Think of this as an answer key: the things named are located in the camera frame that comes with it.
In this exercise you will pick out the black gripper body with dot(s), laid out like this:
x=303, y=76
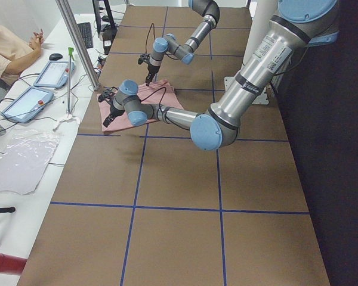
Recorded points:
x=151, y=70
x=113, y=111

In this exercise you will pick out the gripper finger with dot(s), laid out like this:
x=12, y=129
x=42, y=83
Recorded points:
x=148, y=79
x=107, y=121

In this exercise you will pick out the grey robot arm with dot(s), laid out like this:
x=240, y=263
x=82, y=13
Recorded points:
x=185, y=52
x=294, y=24

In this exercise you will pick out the black box device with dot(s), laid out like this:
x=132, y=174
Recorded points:
x=107, y=35

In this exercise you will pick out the far blue teach pendant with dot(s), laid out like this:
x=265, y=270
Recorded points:
x=53, y=75

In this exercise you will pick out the blue teach pendant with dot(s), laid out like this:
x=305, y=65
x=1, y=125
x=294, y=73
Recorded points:
x=27, y=105
x=53, y=75

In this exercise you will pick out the metal rod with green tip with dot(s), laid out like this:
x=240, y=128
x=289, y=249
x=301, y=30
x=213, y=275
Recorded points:
x=69, y=116

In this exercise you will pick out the black keyboard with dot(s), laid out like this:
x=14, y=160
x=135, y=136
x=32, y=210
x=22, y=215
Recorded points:
x=86, y=33

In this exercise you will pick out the near blue teach pendant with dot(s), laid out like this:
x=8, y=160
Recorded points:
x=27, y=105

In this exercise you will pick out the black computer mouse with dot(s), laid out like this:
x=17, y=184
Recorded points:
x=55, y=57

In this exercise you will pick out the brown paper table cover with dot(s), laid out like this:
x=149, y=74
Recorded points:
x=146, y=207

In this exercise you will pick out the clear plastic bag with paper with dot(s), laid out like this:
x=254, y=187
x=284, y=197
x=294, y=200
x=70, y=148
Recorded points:
x=25, y=159

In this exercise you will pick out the seated person in beige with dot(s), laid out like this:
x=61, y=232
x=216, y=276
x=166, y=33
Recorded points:
x=16, y=55

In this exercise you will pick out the red cylinder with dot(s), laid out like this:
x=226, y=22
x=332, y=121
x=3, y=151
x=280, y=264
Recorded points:
x=11, y=265

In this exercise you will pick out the aluminium frame post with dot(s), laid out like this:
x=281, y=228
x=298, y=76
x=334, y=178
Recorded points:
x=73, y=29

